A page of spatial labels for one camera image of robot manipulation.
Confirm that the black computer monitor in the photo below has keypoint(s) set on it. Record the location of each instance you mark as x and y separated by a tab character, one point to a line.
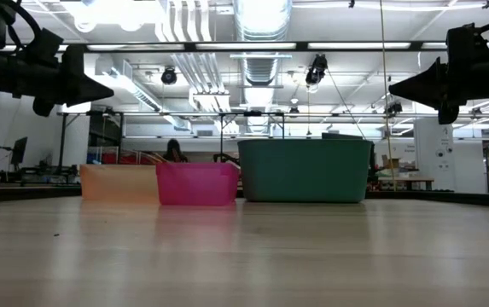
19	149

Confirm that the wooden background table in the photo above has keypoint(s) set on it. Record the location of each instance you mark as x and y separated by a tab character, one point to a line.
406	180

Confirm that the cardboard box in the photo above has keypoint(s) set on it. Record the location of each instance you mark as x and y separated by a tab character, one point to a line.
391	162

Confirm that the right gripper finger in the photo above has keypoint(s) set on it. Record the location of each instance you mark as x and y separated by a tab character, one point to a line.
419	85

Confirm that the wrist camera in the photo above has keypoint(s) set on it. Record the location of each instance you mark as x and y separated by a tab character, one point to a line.
449	114
43	106

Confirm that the black overhead crossbar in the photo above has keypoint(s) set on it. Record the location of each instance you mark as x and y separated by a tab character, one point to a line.
188	46

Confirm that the red-pink plastic bin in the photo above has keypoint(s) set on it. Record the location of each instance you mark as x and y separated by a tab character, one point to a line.
197	183

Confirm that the gold metal fork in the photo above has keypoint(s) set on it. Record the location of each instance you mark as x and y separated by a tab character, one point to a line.
158	158

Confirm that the orange plastic bin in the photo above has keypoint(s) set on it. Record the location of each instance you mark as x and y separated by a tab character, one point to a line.
116	183

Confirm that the teal plastic basket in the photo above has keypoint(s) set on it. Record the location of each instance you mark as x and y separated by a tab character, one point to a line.
304	170

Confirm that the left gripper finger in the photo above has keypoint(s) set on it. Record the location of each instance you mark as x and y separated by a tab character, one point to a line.
86	85

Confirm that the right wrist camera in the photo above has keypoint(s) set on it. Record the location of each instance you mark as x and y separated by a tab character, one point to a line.
449	114

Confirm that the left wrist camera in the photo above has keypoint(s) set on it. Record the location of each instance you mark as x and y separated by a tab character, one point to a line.
43	106

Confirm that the person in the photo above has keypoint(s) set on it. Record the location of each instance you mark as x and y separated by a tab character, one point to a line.
175	151

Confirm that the silver ceiling duct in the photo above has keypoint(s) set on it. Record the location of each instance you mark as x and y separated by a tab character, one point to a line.
261	72

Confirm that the black aluminium table frame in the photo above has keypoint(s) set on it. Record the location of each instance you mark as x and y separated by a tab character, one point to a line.
440	197

